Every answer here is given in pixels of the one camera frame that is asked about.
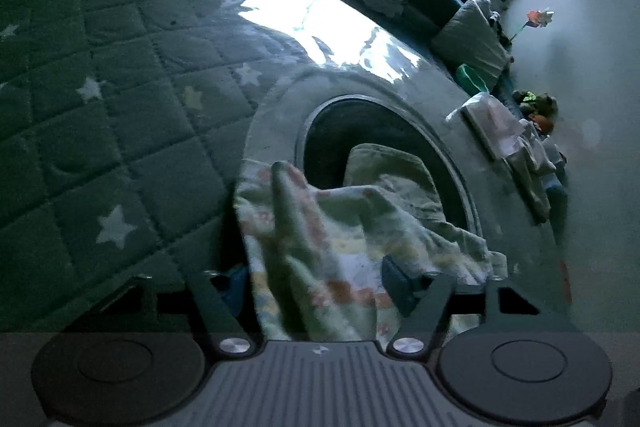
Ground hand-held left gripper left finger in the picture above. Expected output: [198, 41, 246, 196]
[99, 266, 254, 358]

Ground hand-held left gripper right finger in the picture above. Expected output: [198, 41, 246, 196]
[381, 256, 542, 355]

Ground light green floral garment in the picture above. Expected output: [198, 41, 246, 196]
[234, 143, 509, 344]

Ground beige folded clothes stack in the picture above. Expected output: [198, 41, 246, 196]
[446, 92, 558, 224]

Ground grey washing machine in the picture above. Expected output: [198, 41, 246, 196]
[215, 0, 573, 313]

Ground green plastic bowl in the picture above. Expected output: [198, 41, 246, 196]
[456, 63, 494, 96]

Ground green plush toy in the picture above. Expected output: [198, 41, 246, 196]
[514, 89, 560, 120]

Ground large white pillow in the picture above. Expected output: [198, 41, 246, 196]
[431, 0, 513, 84]

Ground quilted star mat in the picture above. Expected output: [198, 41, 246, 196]
[0, 0, 313, 335]

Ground pink artificial flower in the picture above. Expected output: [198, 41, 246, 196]
[509, 8, 557, 42]

